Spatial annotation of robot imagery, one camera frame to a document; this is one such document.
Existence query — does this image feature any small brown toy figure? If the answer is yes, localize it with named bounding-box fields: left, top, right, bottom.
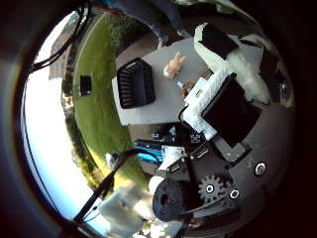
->
left=175, top=79, right=196, bottom=98

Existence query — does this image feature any beige plush bunny toy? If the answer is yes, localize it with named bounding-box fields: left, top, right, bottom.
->
left=162, top=51, right=188, bottom=79

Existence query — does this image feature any black slatted plastic basket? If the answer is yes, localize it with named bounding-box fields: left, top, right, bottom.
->
left=116, top=57, right=157, bottom=110

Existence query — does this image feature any person in blue jeans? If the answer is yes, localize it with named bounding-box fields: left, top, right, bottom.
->
left=98, top=0, right=192, bottom=43

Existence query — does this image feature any black square ground cover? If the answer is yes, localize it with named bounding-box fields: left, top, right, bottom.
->
left=79, top=74, right=93, bottom=97

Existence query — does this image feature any blue cable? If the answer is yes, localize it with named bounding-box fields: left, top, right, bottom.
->
left=134, top=141, right=164, bottom=165

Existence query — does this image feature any black cable bundle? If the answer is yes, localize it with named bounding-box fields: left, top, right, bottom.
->
left=29, top=1, right=93, bottom=74

